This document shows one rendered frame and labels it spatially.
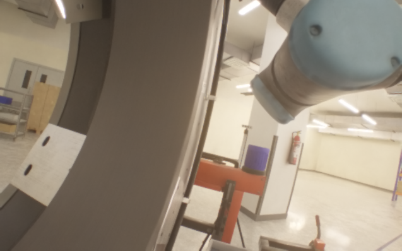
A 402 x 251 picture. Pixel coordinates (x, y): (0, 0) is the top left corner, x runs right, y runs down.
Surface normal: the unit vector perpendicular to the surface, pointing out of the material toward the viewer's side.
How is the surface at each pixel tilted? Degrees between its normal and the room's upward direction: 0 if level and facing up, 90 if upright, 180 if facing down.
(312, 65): 141
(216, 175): 90
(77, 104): 84
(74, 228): 50
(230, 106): 90
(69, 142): 63
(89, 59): 101
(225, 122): 90
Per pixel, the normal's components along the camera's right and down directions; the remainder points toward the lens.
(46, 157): -0.08, -0.54
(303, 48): -0.95, 0.31
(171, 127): -0.15, -0.21
